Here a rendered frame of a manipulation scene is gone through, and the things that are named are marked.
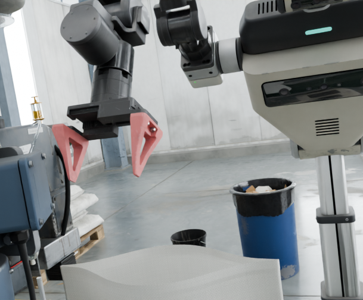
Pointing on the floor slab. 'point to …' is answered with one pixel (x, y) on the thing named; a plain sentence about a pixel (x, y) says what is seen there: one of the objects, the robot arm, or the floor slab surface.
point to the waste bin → (268, 222)
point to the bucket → (189, 237)
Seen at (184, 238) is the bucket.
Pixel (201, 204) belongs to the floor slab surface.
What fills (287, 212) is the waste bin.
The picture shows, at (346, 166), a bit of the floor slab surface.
